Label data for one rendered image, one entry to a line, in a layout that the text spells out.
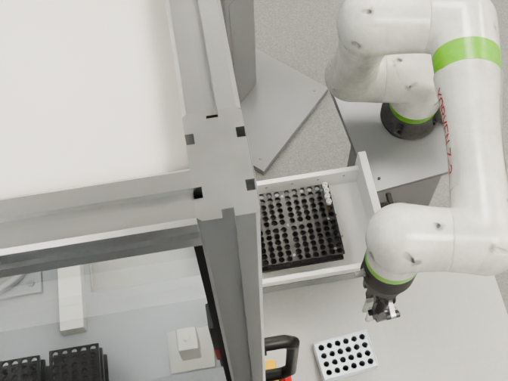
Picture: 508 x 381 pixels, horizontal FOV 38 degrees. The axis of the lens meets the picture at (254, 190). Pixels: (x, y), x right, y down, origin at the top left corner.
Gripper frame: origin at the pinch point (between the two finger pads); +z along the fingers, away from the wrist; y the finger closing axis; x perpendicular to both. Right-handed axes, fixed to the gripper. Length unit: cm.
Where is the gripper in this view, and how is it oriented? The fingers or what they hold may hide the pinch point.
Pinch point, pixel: (373, 308)
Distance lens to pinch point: 148.5
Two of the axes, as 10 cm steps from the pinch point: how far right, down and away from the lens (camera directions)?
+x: 9.7, -2.3, 1.0
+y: 2.6, 8.6, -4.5
